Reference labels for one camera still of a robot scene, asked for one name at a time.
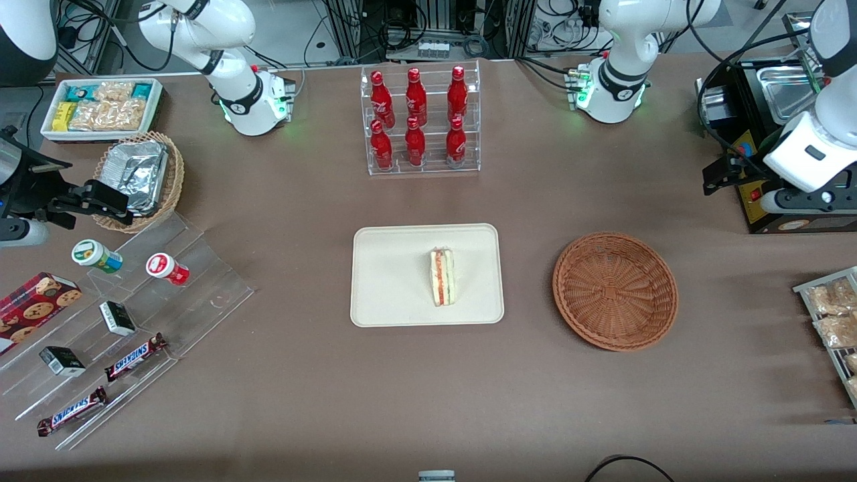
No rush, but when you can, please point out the red lidded cup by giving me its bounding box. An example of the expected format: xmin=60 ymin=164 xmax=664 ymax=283
xmin=146 ymin=252 xmax=190 ymax=287

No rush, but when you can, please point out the clear acrylic bottle rack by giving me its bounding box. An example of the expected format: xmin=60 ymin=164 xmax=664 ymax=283
xmin=360 ymin=60 xmax=481 ymax=176

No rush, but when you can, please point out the bagged bread pack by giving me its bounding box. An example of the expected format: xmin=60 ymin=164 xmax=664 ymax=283
xmin=813 ymin=313 xmax=857 ymax=349
xmin=805 ymin=277 xmax=857 ymax=316

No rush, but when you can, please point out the red cola bottle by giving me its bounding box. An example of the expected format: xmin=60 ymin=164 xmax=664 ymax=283
xmin=370 ymin=71 xmax=395 ymax=128
xmin=404 ymin=116 xmax=426 ymax=167
xmin=447 ymin=66 xmax=469 ymax=123
xmin=370 ymin=120 xmax=394 ymax=170
xmin=446 ymin=117 xmax=467 ymax=165
xmin=406 ymin=68 xmax=428 ymax=127

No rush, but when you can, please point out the large steel pan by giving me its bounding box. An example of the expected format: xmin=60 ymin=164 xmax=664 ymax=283
xmin=755 ymin=64 xmax=822 ymax=125

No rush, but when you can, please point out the snickers chocolate bar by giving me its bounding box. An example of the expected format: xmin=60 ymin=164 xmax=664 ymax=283
xmin=37 ymin=386 xmax=109 ymax=437
xmin=104 ymin=333 xmax=168 ymax=382

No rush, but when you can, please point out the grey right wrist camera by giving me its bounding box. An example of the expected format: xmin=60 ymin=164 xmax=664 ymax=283
xmin=0 ymin=220 xmax=50 ymax=248

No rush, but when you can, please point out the silver metal block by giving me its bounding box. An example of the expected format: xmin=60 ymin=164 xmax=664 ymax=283
xmin=696 ymin=77 xmax=737 ymax=131

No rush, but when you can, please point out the green lidded cup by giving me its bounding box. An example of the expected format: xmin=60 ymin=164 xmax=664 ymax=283
xmin=72 ymin=239 xmax=124 ymax=274

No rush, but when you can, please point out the cream plastic serving tray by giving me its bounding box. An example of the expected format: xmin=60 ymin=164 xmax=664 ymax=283
xmin=350 ymin=224 xmax=505 ymax=328

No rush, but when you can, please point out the triangular sandwich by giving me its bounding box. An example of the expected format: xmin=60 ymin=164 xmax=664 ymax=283
xmin=429 ymin=248 xmax=457 ymax=307

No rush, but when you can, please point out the brown round wicker basket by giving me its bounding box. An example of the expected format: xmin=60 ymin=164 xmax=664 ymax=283
xmin=552 ymin=232 xmax=679 ymax=352

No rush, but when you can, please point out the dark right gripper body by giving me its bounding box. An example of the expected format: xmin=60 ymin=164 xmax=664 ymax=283
xmin=0 ymin=131 xmax=72 ymax=220

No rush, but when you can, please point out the clear cracker bag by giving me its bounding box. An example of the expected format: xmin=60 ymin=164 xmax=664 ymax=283
xmin=94 ymin=81 xmax=135 ymax=103
xmin=70 ymin=99 xmax=147 ymax=132

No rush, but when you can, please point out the light tan wicker basket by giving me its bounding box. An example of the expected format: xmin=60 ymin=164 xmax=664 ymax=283
xmin=92 ymin=131 xmax=185 ymax=234

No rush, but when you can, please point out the black cable loop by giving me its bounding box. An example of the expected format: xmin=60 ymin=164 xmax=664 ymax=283
xmin=584 ymin=455 xmax=677 ymax=482

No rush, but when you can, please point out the clear acrylic step display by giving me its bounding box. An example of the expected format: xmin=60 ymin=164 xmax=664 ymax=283
xmin=0 ymin=212 xmax=255 ymax=451

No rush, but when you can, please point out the tray of wrapped snacks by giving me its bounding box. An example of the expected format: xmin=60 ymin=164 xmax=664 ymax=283
xmin=793 ymin=266 xmax=857 ymax=409

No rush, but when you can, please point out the white rectangular snack bin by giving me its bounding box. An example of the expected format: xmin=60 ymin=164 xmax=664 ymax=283
xmin=40 ymin=78 xmax=164 ymax=143

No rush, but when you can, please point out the small black carton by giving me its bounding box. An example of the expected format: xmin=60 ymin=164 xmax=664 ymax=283
xmin=39 ymin=346 xmax=86 ymax=377
xmin=99 ymin=301 xmax=137 ymax=337

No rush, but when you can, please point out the red plaid cookie box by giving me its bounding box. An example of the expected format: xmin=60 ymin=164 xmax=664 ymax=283
xmin=0 ymin=271 xmax=83 ymax=356

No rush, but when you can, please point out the silver foil container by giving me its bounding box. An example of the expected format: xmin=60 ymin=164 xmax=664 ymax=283
xmin=100 ymin=141 xmax=169 ymax=217

